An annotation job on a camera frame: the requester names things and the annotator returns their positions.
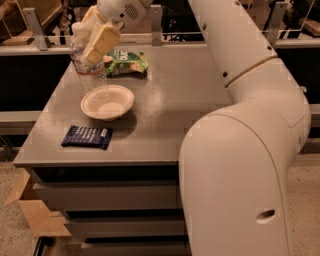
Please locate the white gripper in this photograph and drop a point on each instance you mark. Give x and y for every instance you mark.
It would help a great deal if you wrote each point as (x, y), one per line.
(120, 10)

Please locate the clear plastic water bottle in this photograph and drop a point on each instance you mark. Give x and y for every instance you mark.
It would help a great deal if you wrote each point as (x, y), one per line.
(90, 76)

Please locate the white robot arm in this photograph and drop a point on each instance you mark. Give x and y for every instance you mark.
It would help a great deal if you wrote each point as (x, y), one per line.
(233, 162)

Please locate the white paper bowl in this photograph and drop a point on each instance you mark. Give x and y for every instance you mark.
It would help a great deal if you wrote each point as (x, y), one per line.
(107, 103)

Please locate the green snack bag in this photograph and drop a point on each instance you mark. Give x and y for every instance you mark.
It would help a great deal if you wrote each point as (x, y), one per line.
(119, 62)

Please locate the black office chair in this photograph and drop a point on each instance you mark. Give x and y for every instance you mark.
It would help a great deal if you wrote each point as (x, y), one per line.
(178, 22)

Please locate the dark blue snack packet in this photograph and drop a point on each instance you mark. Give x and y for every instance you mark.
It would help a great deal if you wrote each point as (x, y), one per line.
(88, 137)

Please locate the grey drawer cabinet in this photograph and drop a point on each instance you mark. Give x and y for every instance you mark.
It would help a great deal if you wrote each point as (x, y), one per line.
(125, 200)

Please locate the cardboard box on floor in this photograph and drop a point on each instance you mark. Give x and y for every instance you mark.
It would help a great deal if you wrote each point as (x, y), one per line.
(41, 220)

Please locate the middle metal bracket post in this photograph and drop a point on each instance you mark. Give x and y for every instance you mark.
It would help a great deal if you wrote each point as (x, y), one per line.
(156, 30)

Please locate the metal bracket post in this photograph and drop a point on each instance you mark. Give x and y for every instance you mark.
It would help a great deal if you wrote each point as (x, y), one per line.
(274, 20)
(156, 30)
(36, 28)

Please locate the left metal bracket post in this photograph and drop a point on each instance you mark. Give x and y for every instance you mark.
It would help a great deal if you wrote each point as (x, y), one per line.
(36, 28)

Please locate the right metal bracket post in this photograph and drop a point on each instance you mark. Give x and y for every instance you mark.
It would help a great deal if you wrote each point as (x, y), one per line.
(274, 20)

